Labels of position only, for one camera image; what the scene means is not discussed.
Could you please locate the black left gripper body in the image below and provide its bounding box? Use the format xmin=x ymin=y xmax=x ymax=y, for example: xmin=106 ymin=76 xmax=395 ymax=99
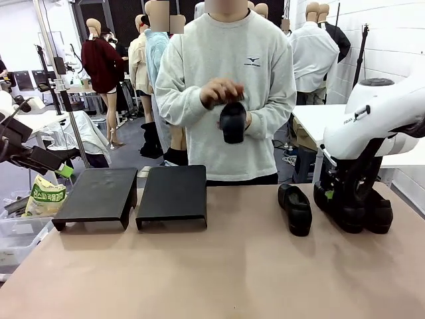
xmin=6 ymin=145 xmax=44 ymax=174

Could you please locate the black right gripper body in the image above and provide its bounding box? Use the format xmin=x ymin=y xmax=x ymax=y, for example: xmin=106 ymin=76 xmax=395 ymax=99
xmin=326 ymin=163 xmax=348 ymax=191

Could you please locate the black shoe with white stuffing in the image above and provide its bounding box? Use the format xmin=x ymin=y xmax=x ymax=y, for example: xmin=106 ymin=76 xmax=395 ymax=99
xmin=220 ymin=102 xmax=248 ymax=145

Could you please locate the brown shoe brush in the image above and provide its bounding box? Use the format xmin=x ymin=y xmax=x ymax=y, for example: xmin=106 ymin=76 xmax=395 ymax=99
xmin=223 ymin=88 xmax=246 ymax=106

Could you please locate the person's right forearm grey sleeve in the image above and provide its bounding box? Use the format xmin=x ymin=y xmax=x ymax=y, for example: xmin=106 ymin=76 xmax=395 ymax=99
xmin=158 ymin=82 xmax=213 ymax=128

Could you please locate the person's left forearm grey sleeve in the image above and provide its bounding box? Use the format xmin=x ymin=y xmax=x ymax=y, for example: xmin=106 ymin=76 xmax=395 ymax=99
xmin=245 ymin=94 xmax=297 ymax=138

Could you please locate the black shoe stand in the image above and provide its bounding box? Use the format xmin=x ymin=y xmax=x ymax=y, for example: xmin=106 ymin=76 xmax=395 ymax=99
xmin=135 ymin=165 xmax=209 ymax=231
xmin=52 ymin=167 xmax=139 ymax=233

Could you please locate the black light stand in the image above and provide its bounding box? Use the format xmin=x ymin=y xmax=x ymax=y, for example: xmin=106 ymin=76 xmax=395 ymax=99
xmin=35 ymin=45 xmax=66 ymax=116

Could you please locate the person's right hand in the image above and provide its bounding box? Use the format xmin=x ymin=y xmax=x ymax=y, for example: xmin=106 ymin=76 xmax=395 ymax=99
xmin=200 ymin=78 xmax=246 ymax=110

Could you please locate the yellow green snack bag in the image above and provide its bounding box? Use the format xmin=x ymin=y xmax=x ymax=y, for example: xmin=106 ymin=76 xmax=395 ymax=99
xmin=22 ymin=174 xmax=67 ymax=219

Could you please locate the white draped cloth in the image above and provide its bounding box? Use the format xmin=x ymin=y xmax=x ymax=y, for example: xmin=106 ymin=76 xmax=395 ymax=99
xmin=42 ymin=110 xmax=112 ymax=165

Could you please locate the white work table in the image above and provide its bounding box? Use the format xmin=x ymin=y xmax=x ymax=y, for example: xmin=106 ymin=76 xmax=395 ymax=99
xmin=292 ymin=104 xmax=425 ymax=187

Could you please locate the black office chair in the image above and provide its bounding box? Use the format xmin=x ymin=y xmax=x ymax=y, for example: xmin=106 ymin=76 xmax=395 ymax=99
xmin=32 ymin=69 xmax=51 ymax=93
xmin=13 ymin=70 xmax=36 ymax=92

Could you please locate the clear plastic bin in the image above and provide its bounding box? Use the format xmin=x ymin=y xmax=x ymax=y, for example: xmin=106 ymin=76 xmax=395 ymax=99
xmin=0 ymin=209 xmax=56 ymax=266

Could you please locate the black boots pair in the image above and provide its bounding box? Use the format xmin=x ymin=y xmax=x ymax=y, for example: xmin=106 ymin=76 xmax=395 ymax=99
xmin=139 ymin=121 xmax=163 ymax=159

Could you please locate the person in grey sweatshirt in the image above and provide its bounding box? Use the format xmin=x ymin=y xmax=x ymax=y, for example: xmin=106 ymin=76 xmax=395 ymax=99
xmin=155 ymin=0 xmax=298 ymax=186

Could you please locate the mannequin in maroon sweater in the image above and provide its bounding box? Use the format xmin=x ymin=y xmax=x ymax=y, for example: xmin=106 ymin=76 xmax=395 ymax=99
xmin=81 ymin=18 xmax=126 ymax=147

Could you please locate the mannequin in white shirt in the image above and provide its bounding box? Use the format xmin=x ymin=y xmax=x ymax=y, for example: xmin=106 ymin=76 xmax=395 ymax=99
xmin=288 ymin=1 xmax=341 ymax=104

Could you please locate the mannequin in beige jacket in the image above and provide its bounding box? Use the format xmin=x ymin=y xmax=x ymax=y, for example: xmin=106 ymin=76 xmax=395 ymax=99
xmin=127 ymin=15 xmax=155 ymax=124

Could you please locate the background person with cap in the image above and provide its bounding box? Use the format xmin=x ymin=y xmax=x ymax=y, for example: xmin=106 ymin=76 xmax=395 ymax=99
xmin=101 ymin=28 xmax=129 ymax=60

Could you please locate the mannequin in black jacket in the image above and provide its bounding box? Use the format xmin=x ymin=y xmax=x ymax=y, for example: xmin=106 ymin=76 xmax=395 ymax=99
xmin=318 ymin=3 xmax=352 ymax=64

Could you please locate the mannequin in blue fleece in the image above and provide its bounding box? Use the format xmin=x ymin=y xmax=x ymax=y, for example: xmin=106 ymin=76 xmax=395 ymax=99
xmin=145 ymin=0 xmax=189 ymax=167

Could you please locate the mannequin in red jacket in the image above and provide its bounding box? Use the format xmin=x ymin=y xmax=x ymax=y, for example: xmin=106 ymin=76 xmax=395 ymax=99
xmin=169 ymin=15 xmax=185 ymax=36

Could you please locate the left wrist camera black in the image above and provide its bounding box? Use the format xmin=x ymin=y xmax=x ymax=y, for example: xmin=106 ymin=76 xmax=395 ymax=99
xmin=0 ymin=112 xmax=34 ymax=144

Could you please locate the aluminium frame post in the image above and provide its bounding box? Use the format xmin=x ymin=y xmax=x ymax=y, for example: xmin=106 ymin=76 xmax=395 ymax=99
xmin=33 ymin=0 xmax=90 ymax=169

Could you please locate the right arm black cable sleeve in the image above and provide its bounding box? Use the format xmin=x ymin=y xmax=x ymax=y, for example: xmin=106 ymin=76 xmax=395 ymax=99
xmin=335 ymin=114 xmax=425 ymax=209

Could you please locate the black tripod with camera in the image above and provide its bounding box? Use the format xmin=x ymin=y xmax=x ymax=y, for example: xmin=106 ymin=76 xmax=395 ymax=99
xmin=351 ymin=23 xmax=371 ymax=88

